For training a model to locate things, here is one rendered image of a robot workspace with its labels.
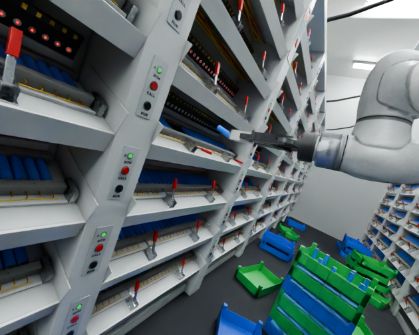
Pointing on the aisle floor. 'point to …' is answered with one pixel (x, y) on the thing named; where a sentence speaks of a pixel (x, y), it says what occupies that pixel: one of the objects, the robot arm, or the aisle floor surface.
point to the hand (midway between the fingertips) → (242, 136)
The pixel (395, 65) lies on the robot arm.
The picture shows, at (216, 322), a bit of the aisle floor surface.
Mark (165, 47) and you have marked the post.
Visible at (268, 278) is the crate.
